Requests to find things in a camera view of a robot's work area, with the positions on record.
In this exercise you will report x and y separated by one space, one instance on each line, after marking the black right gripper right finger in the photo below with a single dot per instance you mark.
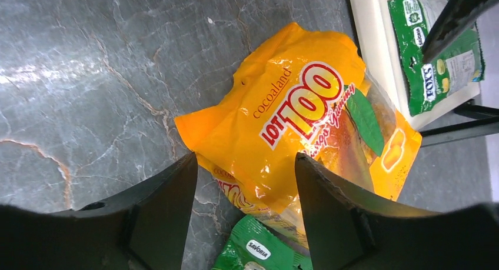
349 227

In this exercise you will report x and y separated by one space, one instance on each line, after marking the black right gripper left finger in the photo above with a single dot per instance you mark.
142 227

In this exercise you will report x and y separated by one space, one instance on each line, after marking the green Fox's spring tea bag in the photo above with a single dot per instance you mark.
252 246

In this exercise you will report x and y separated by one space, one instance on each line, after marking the orange mango gummy bag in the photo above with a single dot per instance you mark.
303 92

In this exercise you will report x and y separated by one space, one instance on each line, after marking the green Fox's bag on shelf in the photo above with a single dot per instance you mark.
456 67

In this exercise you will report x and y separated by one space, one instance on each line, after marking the cream three-tier shelf rack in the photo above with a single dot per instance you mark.
379 50

